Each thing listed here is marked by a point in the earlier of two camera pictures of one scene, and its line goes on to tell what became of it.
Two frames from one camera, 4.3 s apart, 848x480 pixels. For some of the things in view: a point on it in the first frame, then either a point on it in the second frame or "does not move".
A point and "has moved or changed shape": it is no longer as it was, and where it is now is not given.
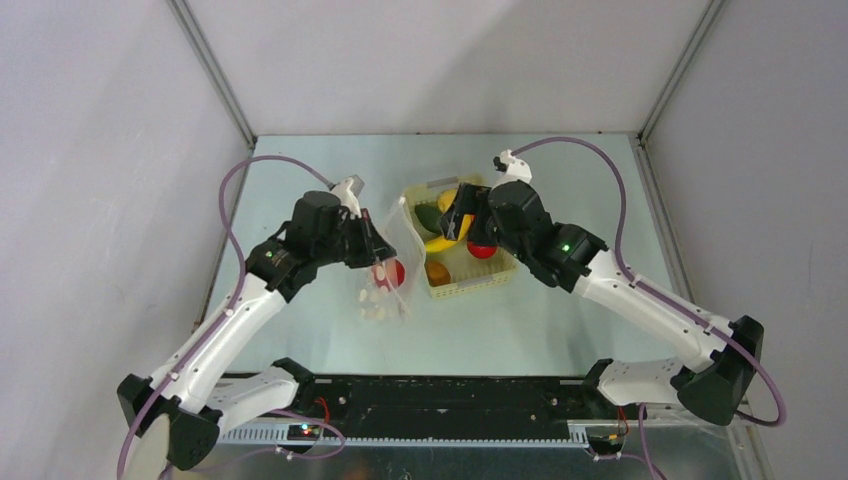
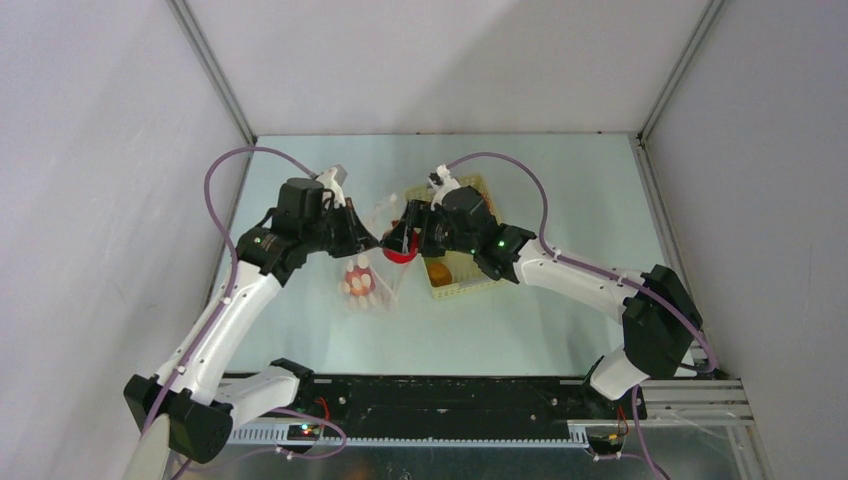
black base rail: [451, 406] does not move
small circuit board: [304, 432] does not move
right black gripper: [477, 208] → [416, 229]
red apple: [389, 273] → [361, 281]
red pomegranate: [482, 251] has moved or changed shape
